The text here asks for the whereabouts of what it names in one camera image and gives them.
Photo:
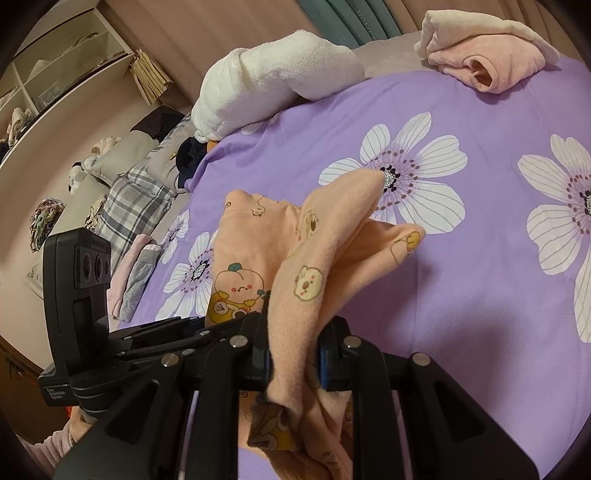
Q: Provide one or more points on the purple floral bedsheet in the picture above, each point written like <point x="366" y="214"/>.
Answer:
<point x="485" y="286"/>

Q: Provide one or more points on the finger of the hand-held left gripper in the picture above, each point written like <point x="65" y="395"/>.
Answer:
<point x="184" y="337"/>

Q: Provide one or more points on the pink folded cloth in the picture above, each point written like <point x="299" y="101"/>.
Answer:
<point x="127" y="272"/>

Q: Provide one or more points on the white shelf unit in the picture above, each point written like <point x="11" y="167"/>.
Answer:
<point x="55" y="83"/>

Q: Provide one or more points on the person's left forearm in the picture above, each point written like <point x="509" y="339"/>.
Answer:
<point x="51" y="447"/>

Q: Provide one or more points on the colourful patterned bundle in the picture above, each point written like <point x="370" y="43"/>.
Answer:
<point x="44" y="221"/>

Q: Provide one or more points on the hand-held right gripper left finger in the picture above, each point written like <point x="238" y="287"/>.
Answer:
<point x="267" y="364"/>

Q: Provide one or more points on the mauve pillow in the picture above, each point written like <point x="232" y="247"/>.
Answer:
<point x="388" y="55"/>

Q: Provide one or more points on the orange cartoon print garment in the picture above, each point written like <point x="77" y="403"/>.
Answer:
<point x="323" y="258"/>

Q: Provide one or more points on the pink folded garment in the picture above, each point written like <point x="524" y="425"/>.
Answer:
<point x="489" y="55"/>

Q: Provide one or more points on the plaid cloth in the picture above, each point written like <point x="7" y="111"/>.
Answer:
<point x="134" y="207"/>

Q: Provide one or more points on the white fluffy blanket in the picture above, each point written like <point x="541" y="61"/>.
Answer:
<point x="277" y="74"/>

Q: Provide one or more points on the grey folded cloth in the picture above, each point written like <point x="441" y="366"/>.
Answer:
<point x="141" y="281"/>

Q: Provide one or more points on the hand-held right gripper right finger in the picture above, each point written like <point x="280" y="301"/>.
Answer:
<point x="324" y="364"/>

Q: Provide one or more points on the teal curtain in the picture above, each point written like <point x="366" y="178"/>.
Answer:
<point x="351" y="18"/>

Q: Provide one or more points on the beige cushion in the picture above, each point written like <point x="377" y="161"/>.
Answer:
<point x="124" y="152"/>

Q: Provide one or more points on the stack of papers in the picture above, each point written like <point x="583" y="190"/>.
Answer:
<point x="150" y="76"/>

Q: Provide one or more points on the dark navy cloth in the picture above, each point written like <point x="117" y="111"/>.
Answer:
<point x="191" y="157"/>

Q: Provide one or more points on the dark brown cloth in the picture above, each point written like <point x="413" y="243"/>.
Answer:
<point x="157" y="121"/>

